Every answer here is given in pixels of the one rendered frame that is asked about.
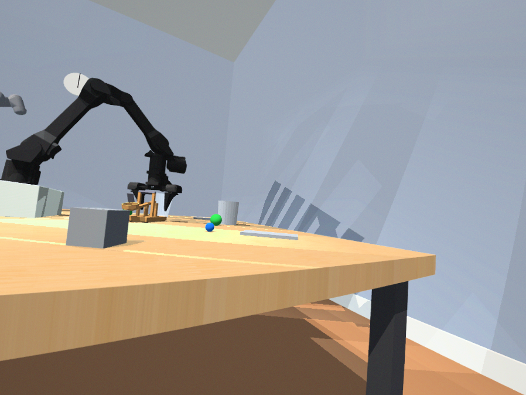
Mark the clear plastic cup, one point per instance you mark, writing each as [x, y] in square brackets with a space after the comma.
[160, 200]

